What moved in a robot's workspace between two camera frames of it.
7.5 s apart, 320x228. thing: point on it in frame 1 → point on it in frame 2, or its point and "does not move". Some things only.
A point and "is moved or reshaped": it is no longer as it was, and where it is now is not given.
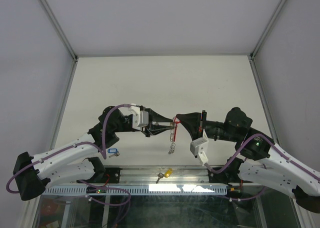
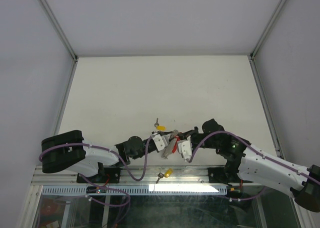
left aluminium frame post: x=57 y=23 does not move
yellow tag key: x=166 y=174 does not move
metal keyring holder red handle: x=173 y=136 is moved or reshaped
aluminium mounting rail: x=149 y=176 does not move
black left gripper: x=152 y=129 → x=162 y=133
